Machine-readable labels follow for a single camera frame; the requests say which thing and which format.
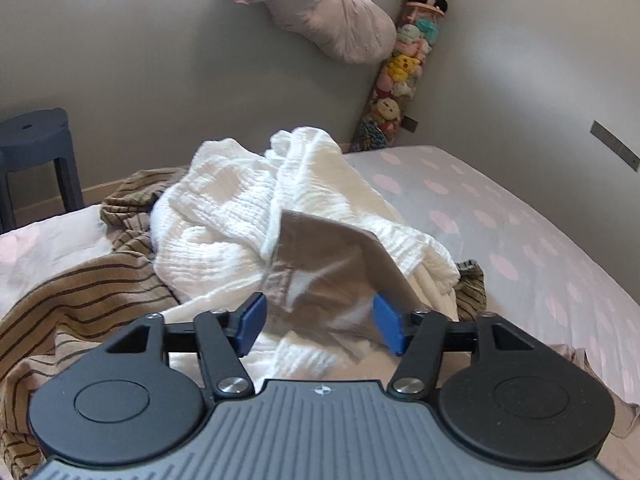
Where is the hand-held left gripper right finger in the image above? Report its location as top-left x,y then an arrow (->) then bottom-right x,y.
372,294 -> 533,401

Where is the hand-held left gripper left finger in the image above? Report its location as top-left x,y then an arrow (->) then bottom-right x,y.
106,291 -> 267,401

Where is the taupe t-shirt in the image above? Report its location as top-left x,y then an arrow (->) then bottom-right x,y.
260,209 -> 407,356

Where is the white crinkled garment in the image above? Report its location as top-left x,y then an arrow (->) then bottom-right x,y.
150,126 -> 461,381

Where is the beige brown garment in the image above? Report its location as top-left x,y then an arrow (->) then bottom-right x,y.
547,342 -> 636,438

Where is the bed with polka dot sheet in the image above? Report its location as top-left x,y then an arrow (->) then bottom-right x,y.
0,145 -> 640,480

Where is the brown striped garment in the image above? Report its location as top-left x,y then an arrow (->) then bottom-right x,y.
0,167 -> 488,480

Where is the clear tube of plush toys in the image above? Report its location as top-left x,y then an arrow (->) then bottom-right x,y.
350,2 -> 448,153

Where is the dark blue stool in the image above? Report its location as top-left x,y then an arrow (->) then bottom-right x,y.
0,107 -> 86,233

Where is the pale pink duvet bundle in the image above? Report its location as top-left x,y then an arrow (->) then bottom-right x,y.
227,0 -> 398,65

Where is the grey wall socket plate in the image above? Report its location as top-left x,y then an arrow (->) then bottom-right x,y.
590,120 -> 640,171

